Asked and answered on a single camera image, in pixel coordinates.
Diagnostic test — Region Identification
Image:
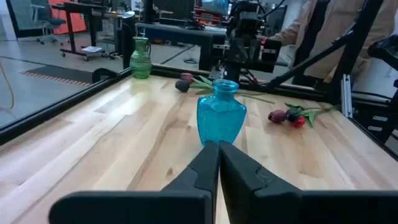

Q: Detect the black frame post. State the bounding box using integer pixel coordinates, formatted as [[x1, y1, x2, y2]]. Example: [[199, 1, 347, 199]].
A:
[[328, 0, 385, 105]]

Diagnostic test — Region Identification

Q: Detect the black upright tower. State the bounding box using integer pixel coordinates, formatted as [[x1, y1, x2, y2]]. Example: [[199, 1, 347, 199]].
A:
[[120, 11, 137, 70]]

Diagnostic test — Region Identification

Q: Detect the black diagonal frame strut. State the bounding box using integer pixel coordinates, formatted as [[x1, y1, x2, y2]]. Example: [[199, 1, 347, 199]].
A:
[[266, 29, 357, 91]]

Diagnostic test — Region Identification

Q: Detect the black workbench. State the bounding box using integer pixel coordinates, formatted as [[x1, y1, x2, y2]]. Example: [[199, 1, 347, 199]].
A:
[[136, 22, 228, 72]]

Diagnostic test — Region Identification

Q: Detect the white paper stack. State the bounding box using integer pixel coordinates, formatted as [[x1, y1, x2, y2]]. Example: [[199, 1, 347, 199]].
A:
[[81, 45, 103, 54]]

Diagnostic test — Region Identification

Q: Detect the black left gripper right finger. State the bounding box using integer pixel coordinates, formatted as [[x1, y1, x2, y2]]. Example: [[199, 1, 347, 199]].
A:
[[219, 141, 398, 224]]

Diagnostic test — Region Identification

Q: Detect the large blue glass vase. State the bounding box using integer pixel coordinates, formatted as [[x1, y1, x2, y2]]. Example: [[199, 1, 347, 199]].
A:
[[196, 78, 248, 147]]

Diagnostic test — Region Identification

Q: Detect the black curved bracket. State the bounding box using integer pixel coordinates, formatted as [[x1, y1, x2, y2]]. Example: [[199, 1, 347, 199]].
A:
[[91, 67, 119, 84]]

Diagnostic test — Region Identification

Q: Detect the blue computer monitor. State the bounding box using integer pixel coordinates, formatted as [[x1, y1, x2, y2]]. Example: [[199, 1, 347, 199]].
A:
[[198, 0, 231, 16]]

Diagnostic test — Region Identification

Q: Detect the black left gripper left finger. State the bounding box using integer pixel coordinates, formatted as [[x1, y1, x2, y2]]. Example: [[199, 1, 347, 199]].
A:
[[48, 140, 220, 224]]

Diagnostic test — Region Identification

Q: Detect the red artificial tulip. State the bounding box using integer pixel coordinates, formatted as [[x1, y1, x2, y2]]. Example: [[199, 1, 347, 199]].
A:
[[291, 105, 341, 129]]

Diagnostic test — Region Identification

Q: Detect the silver aluminium extrusion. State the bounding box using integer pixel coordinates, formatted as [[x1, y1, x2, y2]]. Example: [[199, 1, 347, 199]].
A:
[[341, 73, 354, 119]]

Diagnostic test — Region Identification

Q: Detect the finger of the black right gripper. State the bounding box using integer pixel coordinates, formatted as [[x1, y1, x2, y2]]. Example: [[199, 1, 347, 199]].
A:
[[231, 39, 246, 60], [247, 39, 262, 60]]

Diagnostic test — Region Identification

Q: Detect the dark floor mat striped edge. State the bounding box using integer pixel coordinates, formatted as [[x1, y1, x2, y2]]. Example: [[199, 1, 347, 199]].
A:
[[21, 64, 94, 87]]

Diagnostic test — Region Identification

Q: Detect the maroon artificial tulip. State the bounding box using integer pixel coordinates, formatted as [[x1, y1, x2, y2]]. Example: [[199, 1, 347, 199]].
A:
[[267, 105, 340, 124], [180, 72, 268, 97]]

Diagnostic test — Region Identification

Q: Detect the black desk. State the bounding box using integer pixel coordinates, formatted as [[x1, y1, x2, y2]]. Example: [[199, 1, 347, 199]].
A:
[[51, 1, 108, 62]]

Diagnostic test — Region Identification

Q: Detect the green glass vase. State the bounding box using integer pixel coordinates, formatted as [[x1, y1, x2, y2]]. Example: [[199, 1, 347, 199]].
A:
[[129, 36, 153, 80]]

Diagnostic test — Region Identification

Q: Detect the grey office chair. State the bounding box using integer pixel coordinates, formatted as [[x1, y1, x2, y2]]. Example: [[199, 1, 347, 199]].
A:
[[30, 0, 67, 45]]

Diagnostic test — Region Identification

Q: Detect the person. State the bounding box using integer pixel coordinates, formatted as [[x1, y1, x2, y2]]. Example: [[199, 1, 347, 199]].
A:
[[257, 0, 398, 84]]

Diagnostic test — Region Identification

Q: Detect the yellow cable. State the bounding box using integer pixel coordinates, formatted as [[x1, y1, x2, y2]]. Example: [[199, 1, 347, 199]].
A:
[[0, 58, 15, 110]]

